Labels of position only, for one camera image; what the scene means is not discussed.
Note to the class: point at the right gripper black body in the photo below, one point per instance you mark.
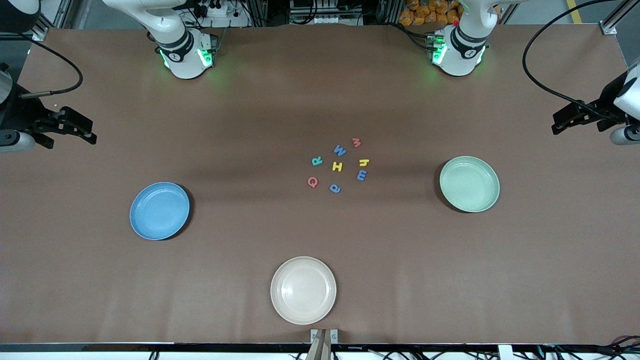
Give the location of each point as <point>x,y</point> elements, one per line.
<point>21,111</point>

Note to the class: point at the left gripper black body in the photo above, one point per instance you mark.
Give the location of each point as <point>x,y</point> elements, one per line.
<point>604,108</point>

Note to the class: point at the yellow foam lowercase h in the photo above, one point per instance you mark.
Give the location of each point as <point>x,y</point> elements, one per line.
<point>364,163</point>

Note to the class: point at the blue foam lowercase m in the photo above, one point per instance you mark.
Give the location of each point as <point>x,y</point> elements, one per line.
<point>361,175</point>

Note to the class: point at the blue foam uppercase W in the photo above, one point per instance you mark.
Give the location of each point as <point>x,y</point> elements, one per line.
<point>340,151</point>

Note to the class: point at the red foam letter Q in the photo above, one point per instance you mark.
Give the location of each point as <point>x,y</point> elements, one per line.
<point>309,183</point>

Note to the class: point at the green foam letter R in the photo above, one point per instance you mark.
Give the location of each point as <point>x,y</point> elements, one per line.
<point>315,162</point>

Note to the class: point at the yellow foam uppercase H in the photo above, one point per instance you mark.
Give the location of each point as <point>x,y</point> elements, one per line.
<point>337,166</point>

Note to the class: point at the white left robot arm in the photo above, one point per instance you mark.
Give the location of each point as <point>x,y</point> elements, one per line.
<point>457,57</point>

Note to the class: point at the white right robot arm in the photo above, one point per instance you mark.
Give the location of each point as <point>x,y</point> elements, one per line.
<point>185,60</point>

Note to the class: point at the blue plate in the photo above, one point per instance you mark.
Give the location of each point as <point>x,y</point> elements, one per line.
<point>160,211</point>

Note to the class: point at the green plate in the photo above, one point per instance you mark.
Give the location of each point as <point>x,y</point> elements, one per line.
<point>470,184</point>

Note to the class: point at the blue foam lowercase a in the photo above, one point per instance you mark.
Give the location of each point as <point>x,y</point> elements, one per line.
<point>338,190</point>

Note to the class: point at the beige plate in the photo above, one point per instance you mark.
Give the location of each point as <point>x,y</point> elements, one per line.
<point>303,291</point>

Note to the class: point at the orange mesh bag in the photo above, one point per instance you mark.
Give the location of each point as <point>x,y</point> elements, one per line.
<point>430,12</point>

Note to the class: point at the white power strip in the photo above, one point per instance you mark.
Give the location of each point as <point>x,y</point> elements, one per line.
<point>337,20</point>
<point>215,9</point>

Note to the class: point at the brown table mat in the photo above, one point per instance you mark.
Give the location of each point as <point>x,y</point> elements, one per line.
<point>320,75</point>

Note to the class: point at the small metal bracket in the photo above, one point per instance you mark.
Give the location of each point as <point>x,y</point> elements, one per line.
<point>334,336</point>

